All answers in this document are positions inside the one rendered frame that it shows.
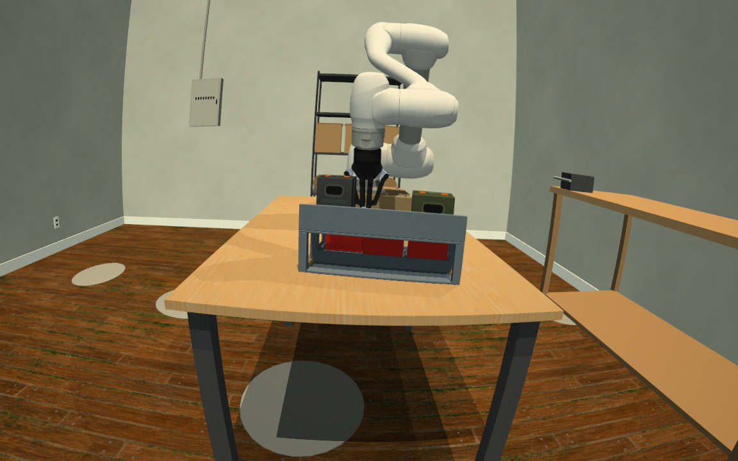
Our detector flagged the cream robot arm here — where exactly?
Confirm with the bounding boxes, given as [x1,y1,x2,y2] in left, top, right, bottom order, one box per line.
[347,22,459,179]

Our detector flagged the olive green case with orange latches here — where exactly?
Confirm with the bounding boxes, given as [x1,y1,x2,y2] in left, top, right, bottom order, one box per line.
[411,190,455,214]

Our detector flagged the black tool case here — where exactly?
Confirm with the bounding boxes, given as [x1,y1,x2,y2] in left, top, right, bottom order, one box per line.
[316,175,357,207]

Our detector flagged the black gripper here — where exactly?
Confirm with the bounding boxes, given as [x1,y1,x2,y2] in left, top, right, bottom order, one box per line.
[344,147,390,208]

